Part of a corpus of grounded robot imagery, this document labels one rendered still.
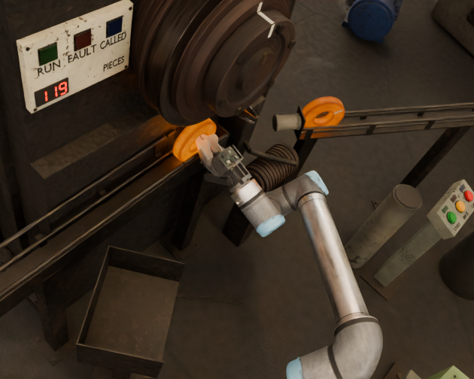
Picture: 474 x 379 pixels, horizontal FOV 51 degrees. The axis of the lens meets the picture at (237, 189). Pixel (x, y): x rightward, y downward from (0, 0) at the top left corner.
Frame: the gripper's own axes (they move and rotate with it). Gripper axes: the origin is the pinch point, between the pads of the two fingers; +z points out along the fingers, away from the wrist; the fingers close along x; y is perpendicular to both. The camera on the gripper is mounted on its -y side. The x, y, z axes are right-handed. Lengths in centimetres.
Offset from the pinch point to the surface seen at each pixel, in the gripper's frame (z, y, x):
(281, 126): -12.2, -3.7, -32.8
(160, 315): -34, -4, 42
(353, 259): -77, -46, -57
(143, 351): -38, -4, 51
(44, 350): -24, -70, 61
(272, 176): -24.3, -16.6, -26.4
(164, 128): 7.1, 1.8, 9.1
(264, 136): -7, -76, -84
